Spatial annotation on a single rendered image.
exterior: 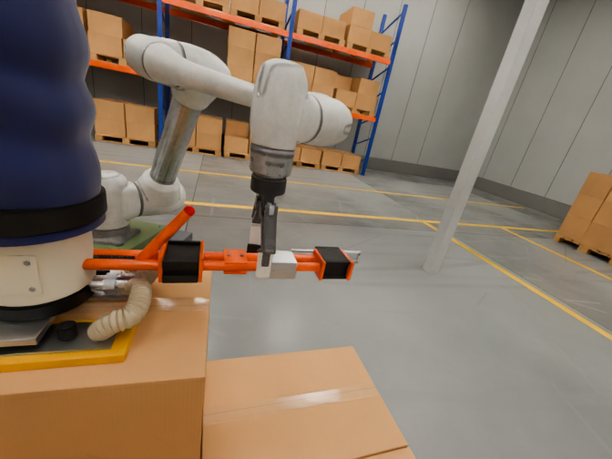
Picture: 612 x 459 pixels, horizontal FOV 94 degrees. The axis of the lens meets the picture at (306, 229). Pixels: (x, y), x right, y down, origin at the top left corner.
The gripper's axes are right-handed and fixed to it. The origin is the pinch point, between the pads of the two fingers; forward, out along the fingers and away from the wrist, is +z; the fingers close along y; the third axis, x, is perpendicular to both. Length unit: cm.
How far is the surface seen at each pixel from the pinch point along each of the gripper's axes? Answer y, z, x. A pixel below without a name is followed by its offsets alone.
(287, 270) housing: 4.2, 0.9, 6.3
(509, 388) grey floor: -23, 107, 180
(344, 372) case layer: -8, 53, 40
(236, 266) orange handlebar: 4.1, -0.1, -5.4
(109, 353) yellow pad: 15.2, 11.2, -27.0
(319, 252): 0.1, -1.9, 15.1
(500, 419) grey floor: -7, 107, 153
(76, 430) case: 20.0, 23.2, -31.3
